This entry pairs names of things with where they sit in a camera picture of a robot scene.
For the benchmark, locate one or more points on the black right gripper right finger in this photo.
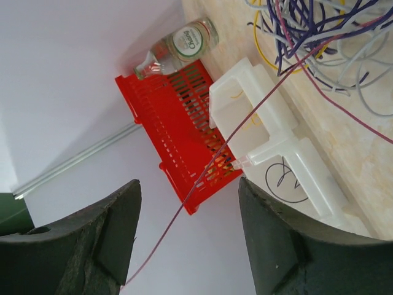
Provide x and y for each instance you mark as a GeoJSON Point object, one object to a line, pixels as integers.
{"type": "Point", "coordinates": [292, 253]}

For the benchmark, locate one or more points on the red plastic basket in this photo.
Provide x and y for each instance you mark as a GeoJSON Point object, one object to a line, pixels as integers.
{"type": "Point", "coordinates": [174, 112]}

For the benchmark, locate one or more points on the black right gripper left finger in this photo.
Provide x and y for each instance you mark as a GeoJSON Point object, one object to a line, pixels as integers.
{"type": "Point", "coordinates": [87, 252]}

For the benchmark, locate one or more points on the white compartment organizer tray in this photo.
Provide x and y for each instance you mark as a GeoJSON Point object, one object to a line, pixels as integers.
{"type": "Point", "coordinates": [263, 136]}

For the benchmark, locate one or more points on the clear glass bottle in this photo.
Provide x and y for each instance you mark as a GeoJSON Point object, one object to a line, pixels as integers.
{"type": "Point", "coordinates": [179, 49]}

